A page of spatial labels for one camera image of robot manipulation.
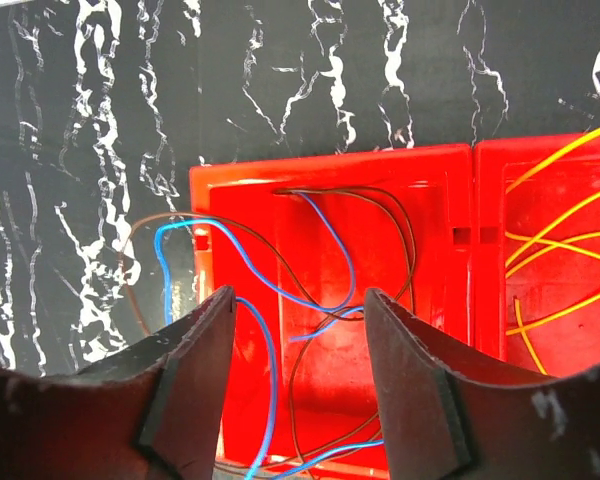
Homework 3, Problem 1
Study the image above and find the yellow cable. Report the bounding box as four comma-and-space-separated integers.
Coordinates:
504, 119, 600, 376

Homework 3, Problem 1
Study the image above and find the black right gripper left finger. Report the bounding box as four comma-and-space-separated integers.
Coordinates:
0, 286, 237, 479

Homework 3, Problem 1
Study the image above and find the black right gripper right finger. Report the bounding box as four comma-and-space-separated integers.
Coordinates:
364, 288, 600, 479

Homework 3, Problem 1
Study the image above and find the blue cable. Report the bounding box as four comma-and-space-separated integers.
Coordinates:
153, 192, 385, 480

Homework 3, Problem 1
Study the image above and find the brown cable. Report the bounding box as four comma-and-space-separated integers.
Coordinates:
118, 186, 417, 474

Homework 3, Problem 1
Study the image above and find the red plastic bin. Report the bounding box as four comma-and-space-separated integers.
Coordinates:
189, 130, 600, 479

